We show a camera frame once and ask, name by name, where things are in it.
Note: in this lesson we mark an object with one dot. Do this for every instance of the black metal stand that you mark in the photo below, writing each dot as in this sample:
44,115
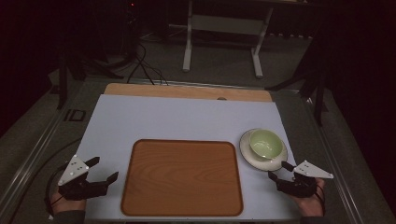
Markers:
317,84

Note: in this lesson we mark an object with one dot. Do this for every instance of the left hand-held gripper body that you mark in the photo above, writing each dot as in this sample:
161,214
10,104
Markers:
77,188

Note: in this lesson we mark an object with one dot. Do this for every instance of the person's left hand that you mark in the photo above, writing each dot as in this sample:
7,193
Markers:
67,203

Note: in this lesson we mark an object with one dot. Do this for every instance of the light green bowl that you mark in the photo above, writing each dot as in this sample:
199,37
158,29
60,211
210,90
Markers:
265,143

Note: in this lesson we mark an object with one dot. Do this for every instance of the pale grey table mat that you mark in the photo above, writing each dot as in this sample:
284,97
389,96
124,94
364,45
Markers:
174,118

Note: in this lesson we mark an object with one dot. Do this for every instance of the white round plate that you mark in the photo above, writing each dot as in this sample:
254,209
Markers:
249,152

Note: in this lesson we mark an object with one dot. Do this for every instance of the person's right hand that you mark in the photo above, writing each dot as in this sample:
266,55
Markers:
309,203

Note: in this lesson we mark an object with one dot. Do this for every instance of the white metal stand frame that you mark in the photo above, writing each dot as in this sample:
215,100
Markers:
226,25

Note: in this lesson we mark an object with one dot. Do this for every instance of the brown wooden tray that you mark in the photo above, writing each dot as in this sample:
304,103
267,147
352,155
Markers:
182,178

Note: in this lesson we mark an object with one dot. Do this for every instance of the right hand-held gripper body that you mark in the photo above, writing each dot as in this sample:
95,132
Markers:
303,183

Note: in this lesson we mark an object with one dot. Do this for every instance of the light wooden board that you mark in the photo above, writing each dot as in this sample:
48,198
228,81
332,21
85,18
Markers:
186,91

